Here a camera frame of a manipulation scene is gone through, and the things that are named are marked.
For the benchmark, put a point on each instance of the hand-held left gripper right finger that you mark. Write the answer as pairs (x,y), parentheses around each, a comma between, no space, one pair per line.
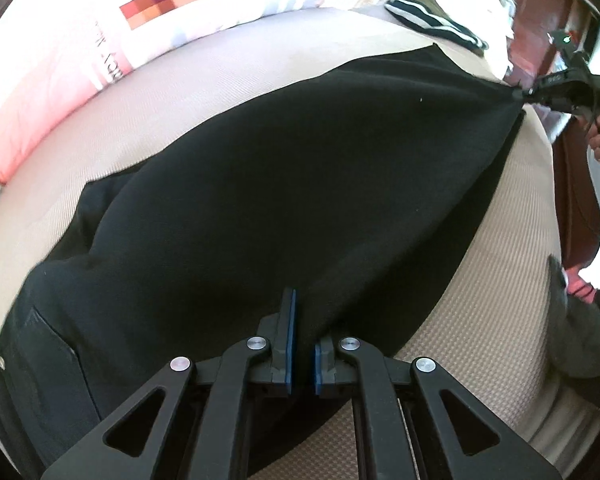
(319,365)

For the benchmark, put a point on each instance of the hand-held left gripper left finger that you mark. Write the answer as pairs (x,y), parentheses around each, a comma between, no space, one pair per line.
(290,350)

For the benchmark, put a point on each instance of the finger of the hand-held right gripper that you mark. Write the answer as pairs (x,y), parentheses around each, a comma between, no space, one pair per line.
(552,81)
(550,100)

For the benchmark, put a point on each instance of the black pants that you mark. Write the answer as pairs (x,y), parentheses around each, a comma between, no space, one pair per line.
(280,185)

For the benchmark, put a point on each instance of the brown wooden door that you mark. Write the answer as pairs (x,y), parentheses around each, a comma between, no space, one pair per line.
(535,20)

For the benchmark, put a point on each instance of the dark striped garment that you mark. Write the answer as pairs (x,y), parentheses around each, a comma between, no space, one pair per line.
(430,15)

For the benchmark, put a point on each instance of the beige woven bed mattress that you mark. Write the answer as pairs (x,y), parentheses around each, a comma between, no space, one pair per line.
(505,260)

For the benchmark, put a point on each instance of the person's gray clothing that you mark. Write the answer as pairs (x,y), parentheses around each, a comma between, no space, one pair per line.
(585,340)

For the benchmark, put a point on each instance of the checked orange bolster pillow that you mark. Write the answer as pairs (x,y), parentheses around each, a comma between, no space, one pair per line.
(80,45)

